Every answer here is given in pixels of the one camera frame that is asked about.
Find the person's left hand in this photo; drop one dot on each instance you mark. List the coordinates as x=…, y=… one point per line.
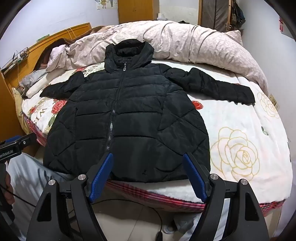
x=9, y=192

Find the person's grey pants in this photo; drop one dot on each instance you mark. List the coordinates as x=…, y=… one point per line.
x=30, y=173

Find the hanging bags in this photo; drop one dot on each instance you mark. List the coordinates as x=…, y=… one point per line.
x=237, y=16

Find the white pillow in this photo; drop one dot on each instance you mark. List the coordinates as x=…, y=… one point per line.
x=39, y=89

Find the red wall ornament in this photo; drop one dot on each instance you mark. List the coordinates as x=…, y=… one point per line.
x=281, y=25

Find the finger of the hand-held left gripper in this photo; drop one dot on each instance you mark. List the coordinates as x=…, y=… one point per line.
x=27, y=140

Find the wall socket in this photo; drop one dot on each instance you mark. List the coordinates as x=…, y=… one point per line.
x=274, y=100

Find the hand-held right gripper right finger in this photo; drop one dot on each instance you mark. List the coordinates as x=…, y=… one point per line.
x=195, y=178

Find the cream cushion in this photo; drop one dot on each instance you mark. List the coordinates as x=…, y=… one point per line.
x=18, y=104

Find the wooden door frame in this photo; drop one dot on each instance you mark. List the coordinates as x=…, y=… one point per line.
x=200, y=11

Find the wooden wardrobe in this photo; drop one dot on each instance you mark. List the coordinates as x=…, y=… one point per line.
x=138, y=10

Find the wall poster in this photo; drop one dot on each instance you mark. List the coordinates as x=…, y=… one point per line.
x=105, y=3

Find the pink patterned duvet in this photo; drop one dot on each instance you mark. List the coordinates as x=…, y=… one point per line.
x=185, y=41

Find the black hooded puffer jacket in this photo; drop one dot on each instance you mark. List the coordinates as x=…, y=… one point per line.
x=138, y=115

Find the brown blanket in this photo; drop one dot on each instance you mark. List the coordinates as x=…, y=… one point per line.
x=50, y=49

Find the wooden headboard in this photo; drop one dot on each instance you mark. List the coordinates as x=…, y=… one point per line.
x=57, y=34

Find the white floral bed sheet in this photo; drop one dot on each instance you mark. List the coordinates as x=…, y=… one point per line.
x=242, y=115

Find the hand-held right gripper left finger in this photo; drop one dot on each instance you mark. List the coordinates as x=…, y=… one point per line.
x=103, y=176

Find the grey fabric wardrobe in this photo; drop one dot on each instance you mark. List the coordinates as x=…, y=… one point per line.
x=215, y=14

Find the grey pillow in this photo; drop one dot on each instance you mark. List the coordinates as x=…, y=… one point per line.
x=34, y=76

